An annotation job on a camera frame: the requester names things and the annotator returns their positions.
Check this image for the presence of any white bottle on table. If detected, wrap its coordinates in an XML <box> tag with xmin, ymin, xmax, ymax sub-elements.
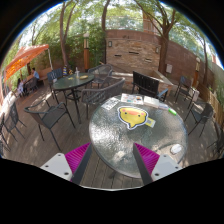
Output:
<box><xmin>75</xmin><ymin>67</ymin><xmax>80</xmax><ymax>78</ymax></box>

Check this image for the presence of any grey mesh chair left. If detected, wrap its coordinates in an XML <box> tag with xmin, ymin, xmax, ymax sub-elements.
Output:
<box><xmin>24</xmin><ymin>99</ymin><xmax>73</xmax><ymax>151</ymax></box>

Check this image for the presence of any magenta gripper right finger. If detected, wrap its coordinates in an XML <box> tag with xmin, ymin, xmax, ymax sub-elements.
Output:
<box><xmin>133</xmin><ymin>143</ymin><xmax>182</xmax><ymax>185</ymax></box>

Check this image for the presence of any seated person blue shirt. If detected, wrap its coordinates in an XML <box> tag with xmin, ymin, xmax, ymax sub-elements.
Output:
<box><xmin>31</xmin><ymin>67</ymin><xmax>40</xmax><ymax>81</ymax></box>

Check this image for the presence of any printed card sheet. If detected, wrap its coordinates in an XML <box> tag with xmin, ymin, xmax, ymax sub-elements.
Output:
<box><xmin>102</xmin><ymin>97</ymin><xmax>120</xmax><ymax>110</ymax></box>

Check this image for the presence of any wicker chair behind table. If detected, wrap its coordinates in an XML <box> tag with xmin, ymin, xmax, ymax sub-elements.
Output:
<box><xmin>88</xmin><ymin>64</ymin><xmax>112</xmax><ymax>85</ymax></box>

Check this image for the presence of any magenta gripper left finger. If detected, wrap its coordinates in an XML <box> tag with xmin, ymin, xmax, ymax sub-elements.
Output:
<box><xmin>41</xmin><ymin>143</ymin><xmax>92</xmax><ymax>185</ymax></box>

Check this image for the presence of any black chair far right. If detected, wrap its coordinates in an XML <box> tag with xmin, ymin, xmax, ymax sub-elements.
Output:
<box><xmin>175</xmin><ymin>76</ymin><xmax>193</xmax><ymax>100</ymax></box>

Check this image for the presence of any black chair left edge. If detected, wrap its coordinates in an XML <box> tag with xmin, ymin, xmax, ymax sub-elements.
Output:
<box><xmin>0</xmin><ymin>103</ymin><xmax>23</xmax><ymax>146</ymax></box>

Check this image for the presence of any yellow plate on table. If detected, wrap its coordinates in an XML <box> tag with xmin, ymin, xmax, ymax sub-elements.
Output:
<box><xmin>79</xmin><ymin>75</ymin><xmax>88</xmax><ymax>80</ymax></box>

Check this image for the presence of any black slatted bench chair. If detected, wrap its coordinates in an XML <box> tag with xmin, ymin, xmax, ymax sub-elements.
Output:
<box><xmin>132</xmin><ymin>71</ymin><xmax>168</xmax><ymax>102</ymax></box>

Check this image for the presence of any small yellow card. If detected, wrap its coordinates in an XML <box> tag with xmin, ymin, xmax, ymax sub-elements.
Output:
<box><xmin>146</xmin><ymin>118</ymin><xmax>156</xmax><ymax>128</ymax></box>

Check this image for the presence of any dark wicker chair near table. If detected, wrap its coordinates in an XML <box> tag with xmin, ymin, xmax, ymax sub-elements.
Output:
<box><xmin>80</xmin><ymin>77</ymin><xmax>126</xmax><ymax>120</ymax></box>

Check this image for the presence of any blue chair far left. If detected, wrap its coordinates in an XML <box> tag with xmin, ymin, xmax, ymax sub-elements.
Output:
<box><xmin>47</xmin><ymin>68</ymin><xmax>63</xmax><ymax>90</ymax></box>

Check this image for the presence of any wooden lamp post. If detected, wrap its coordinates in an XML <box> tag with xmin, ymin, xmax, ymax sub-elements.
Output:
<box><xmin>83</xmin><ymin>32</ymin><xmax>90</xmax><ymax>71</ymax></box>

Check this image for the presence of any round glass patio table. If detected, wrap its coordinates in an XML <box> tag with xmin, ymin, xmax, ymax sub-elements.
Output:
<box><xmin>89</xmin><ymin>96</ymin><xmax>188</xmax><ymax>178</ymax></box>

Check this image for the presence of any orange canopy tent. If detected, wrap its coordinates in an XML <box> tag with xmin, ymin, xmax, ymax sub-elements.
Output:
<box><xmin>4</xmin><ymin>44</ymin><xmax>49</xmax><ymax>81</ymax></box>

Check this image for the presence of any white paper box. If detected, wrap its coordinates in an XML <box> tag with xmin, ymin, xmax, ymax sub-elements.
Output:
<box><xmin>144</xmin><ymin>96</ymin><xmax>159</xmax><ymax>108</ymax></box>

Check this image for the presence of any white open booklet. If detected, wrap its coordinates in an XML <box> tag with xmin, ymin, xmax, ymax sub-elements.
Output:
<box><xmin>121</xmin><ymin>93</ymin><xmax>143</xmax><ymax>105</ymax></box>

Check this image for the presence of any green highlighter pen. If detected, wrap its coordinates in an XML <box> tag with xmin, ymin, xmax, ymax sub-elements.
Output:
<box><xmin>168</xmin><ymin>108</ymin><xmax>177</xmax><ymax>115</ymax></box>

